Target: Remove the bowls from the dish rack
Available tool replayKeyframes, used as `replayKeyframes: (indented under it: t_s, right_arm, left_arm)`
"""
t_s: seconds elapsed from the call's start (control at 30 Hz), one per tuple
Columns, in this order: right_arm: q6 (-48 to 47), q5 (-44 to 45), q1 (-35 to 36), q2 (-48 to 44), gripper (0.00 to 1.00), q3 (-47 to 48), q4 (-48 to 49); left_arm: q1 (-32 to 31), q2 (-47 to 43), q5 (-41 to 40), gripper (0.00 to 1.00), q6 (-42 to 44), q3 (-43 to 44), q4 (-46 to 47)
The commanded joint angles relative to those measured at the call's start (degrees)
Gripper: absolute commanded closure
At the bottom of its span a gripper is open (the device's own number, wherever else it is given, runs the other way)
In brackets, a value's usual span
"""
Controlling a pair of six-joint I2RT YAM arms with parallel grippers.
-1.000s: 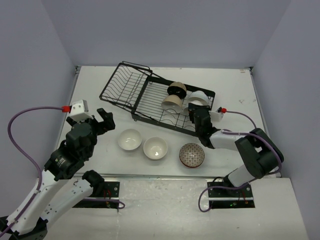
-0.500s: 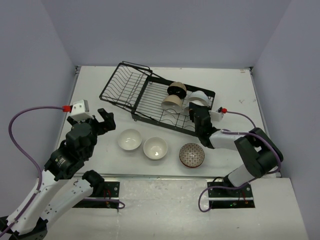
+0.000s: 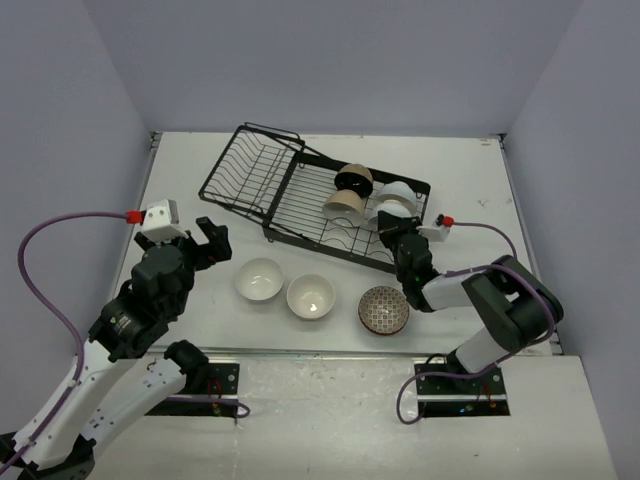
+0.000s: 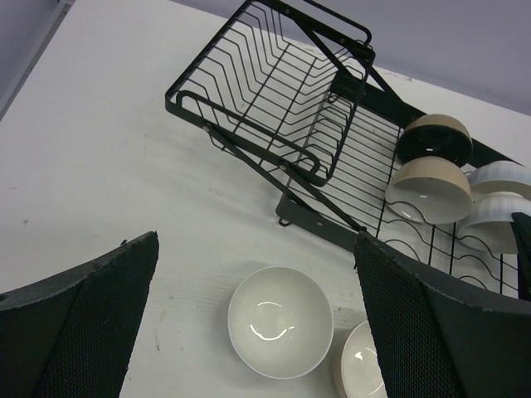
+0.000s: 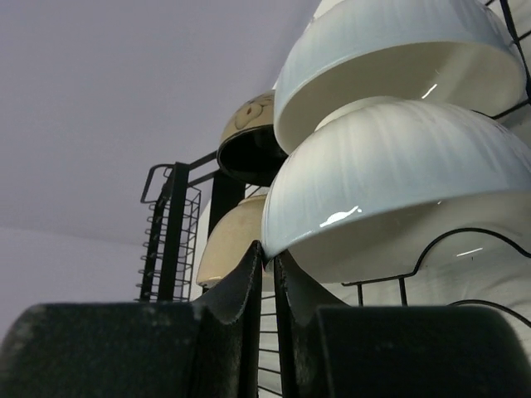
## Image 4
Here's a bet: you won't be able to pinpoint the white bowl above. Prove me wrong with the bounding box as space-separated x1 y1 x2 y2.
467 161 530 201
227 266 334 381
457 192 530 255

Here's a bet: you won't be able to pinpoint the black wire dish rack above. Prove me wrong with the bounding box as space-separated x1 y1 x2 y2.
165 1 530 299

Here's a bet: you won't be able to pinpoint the plain tan bowl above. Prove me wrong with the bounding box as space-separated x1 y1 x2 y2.
385 156 473 225

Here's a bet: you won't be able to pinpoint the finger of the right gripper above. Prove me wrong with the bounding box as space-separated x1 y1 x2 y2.
511 212 531 299

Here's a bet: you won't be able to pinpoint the tan bowl with leaf motif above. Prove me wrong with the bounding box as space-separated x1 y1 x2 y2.
333 320 387 398

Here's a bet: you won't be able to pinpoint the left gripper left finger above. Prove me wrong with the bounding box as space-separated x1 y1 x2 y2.
1 231 159 397

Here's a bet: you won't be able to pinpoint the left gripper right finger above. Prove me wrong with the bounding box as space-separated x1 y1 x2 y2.
353 231 530 397

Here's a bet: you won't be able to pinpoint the black glazed tan bowl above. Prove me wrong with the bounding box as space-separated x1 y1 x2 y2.
395 114 473 167

